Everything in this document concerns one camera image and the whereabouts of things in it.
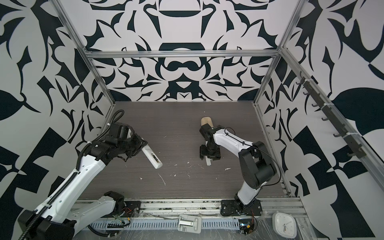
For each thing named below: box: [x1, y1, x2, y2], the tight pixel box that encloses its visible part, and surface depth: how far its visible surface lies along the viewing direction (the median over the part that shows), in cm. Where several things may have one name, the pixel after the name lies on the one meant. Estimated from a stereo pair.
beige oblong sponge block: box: [201, 116, 214, 128], surface depth 107 cm
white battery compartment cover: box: [205, 155, 212, 166], surface depth 91 cm
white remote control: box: [141, 144, 163, 170], surface depth 73 cm
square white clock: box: [272, 212, 297, 239], surface depth 69 cm
